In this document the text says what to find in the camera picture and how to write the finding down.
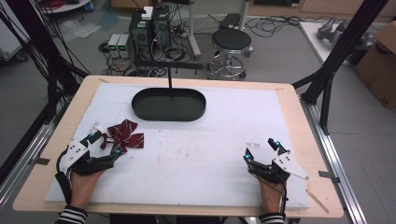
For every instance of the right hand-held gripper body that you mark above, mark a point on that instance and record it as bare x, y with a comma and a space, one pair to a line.
271, 171

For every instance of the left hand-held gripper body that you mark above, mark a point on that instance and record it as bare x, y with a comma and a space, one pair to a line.
77, 160

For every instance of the red striped bow tie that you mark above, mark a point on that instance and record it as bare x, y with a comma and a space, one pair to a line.
124, 137

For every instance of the person's right hand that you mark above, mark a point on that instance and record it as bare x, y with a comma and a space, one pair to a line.
271, 196

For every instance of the person's left hand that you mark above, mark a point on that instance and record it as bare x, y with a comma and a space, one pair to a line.
82, 189

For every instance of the black tape strip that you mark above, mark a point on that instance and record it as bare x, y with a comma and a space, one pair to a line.
40, 161
328, 176

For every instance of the thin wooden stick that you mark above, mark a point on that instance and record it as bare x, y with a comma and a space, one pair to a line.
317, 201

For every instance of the white table mat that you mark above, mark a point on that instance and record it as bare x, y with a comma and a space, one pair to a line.
193, 161

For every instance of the black hanger stand with tray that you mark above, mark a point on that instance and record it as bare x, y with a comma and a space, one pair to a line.
169, 107

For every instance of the grey power supply unit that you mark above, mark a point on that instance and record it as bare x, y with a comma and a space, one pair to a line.
125, 46
113, 45

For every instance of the clear plastic sheet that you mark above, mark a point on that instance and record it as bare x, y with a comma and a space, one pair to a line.
79, 29

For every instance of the white platform board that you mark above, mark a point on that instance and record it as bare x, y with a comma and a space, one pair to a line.
314, 40

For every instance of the black round stool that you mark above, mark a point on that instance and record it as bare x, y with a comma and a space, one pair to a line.
232, 39

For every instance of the black computer tower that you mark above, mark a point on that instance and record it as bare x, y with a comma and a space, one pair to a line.
162, 28
140, 31

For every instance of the brown cardboard box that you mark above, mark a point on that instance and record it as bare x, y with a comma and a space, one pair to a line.
378, 68

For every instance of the grey machine part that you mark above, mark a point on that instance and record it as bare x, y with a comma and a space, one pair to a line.
330, 29

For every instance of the round white table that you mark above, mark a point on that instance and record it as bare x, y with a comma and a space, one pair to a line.
67, 6

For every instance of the black flat device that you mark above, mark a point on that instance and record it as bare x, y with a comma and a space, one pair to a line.
230, 20

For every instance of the white box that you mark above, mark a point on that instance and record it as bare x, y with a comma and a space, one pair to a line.
147, 13

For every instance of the grey desk leg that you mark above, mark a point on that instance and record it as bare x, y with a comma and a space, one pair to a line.
193, 34

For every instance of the aluminium rail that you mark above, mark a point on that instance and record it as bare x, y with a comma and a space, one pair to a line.
28, 155
336, 161

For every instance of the black metal frame stand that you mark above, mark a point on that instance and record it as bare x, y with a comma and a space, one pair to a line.
342, 46

